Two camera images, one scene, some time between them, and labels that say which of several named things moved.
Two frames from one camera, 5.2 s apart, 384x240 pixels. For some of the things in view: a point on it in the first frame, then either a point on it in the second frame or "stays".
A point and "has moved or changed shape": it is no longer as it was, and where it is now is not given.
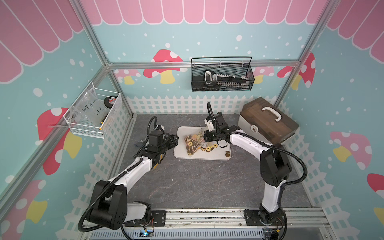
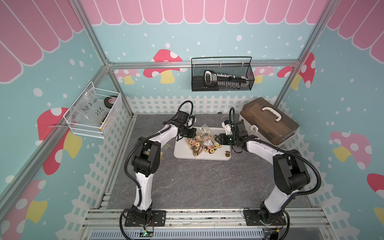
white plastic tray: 223,151 stays
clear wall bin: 95,113 stays
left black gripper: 172,141 -> 192,133
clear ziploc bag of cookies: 194,141 has moved or changed shape
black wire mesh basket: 221,74 stays
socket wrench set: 225,80 stays
